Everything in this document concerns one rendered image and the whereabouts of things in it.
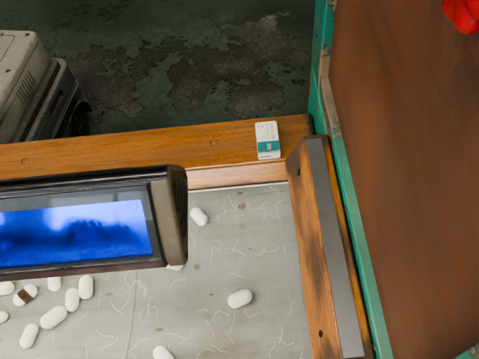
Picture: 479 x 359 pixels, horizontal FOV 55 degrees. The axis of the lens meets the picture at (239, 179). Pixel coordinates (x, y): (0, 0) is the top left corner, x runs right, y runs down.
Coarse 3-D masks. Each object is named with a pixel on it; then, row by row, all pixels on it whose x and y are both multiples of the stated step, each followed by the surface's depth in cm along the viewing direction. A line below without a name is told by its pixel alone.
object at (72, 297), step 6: (72, 288) 64; (66, 294) 63; (72, 294) 63; (78, 294) 64; (66, 300) 63; (72, 300) 63; (78, 300) 63; (66, 306) 62; (72, 306) 62; (78, 306) 63
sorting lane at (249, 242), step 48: (192, 192) 72; (240, 192) 72; (288, 192) 71; (192, 240) 68; (240, 240) 67; (288, 240) 67; (96, 288) 65; (144, 288) 65; (192, 288) 64; (240, 288) 64; (288, 288) 63; (0, 336) 63; (48, 336) 62; (96, 336) 62; (144, 336) 61; (192, 336) 61; (240, 336) 60; (288, 336) 60
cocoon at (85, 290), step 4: (84, 276) 64; (88, 276) 65; (80, 280) 64; (84, 280) 64; (88, 280) 64; (92, 280) 65; (80, 284) 64; (84, 284) 64; (88, 284) 64; (92, 284) 64; (80, 288) 63; (84, 288) 63; (88, 288) 64; (92, 288) 64; (80, 292) 63; (84, 292) 63; (88, 292) 63; (92, 292) 64; (80, 296) 63; (84, 296) 63; (88, 296) 63
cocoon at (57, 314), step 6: (60, 306) 62; (48, 312) 62; (54, 312) 62; (60, 312) 62; (66, 312) 63; (42, 318) 61; (48, 318) 61; (54, 318) 61; (60, 318) 62; (42, 324) 61; (48, 324) 61; (54, 324) 62
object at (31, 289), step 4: (32, 284) 65; (28, 288) 64; (32, 288) 64; (36, 288) 65; (28, 292) 64; (32, 292) 64; (36, 292) 65; (16, 296) 63; (32, 296) 64; (16, 300) 63; (20, 300) 63; (16, 304) 63; (20, 304) 63; (24, 304) 64
